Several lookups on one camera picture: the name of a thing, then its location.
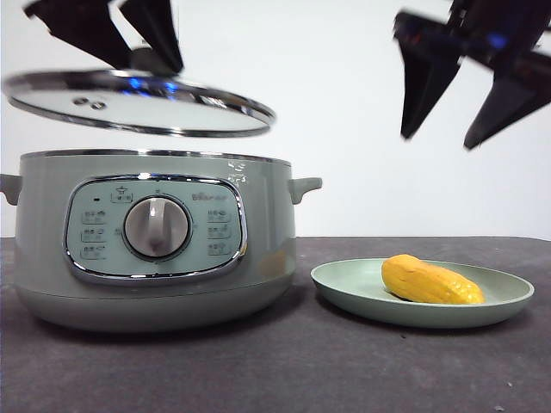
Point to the pale green round plate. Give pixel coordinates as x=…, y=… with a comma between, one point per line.
x=348, y=284

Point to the pale green electric steamer pot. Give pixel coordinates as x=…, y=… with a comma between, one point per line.
x=43, y=223

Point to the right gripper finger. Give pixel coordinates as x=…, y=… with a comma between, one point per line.
x=516, y=99
x=424, y=81

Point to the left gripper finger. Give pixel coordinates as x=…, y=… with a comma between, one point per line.
x=155, y=30
x=82, y=26

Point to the yellow corn cob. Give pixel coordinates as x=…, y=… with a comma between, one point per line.
x=430, y=281

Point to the glass lid with green knob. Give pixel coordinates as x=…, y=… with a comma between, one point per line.
x=172, y=116

